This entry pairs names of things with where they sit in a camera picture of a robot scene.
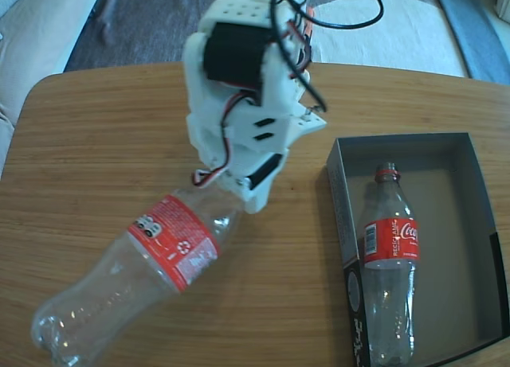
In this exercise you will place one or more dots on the flat white camera mount plate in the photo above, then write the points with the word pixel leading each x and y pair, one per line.
pixel 307 124

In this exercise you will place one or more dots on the blue fabric strip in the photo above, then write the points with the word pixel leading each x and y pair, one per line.
pixel 478 44

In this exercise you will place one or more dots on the clear bottle with red label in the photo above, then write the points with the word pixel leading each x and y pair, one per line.
pixel 175 239
pixel 392 243

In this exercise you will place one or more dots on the grey cardboard box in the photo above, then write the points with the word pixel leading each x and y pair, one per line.
pixel 450 208

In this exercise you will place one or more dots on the dark grey rug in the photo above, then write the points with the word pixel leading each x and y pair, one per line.
pixel 159 24

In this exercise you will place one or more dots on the orange and black clamp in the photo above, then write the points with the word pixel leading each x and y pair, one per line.
pixel 310 14

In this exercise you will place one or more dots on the white upholstered furniture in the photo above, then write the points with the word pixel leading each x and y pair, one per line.
pixel 503 6

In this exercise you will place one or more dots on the white sofa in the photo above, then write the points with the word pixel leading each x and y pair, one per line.
pixel 32 44

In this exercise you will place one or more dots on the white cloth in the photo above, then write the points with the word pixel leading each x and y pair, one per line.
pixel 398 44

